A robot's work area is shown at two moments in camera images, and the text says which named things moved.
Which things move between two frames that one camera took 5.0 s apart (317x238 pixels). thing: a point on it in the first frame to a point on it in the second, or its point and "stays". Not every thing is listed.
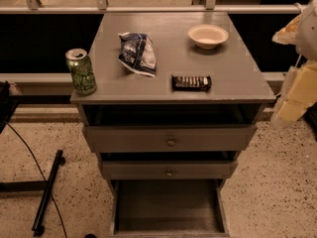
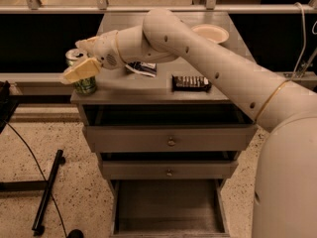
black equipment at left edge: [8, 104] stays
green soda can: [82, 73] stays
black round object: [90, 235] to [76, 233]
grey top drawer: [169, 138] stays
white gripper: [308, 34] to [106, 50]
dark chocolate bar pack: [191, 83] stays
